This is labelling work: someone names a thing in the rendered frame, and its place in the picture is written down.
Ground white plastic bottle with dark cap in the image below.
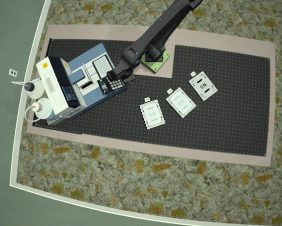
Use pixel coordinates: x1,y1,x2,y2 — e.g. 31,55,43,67
24,80,48,100

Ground blue and white plate washer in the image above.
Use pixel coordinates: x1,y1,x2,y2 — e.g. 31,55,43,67
36,43,127,119

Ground white microplate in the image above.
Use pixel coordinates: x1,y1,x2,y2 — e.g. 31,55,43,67
170,91,192,114
94,56,112,78
143,103,161,126

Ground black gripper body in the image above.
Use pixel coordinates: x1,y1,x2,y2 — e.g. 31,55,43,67
123,71,135,83

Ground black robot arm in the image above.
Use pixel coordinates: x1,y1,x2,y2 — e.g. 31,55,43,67
106,0,203,82

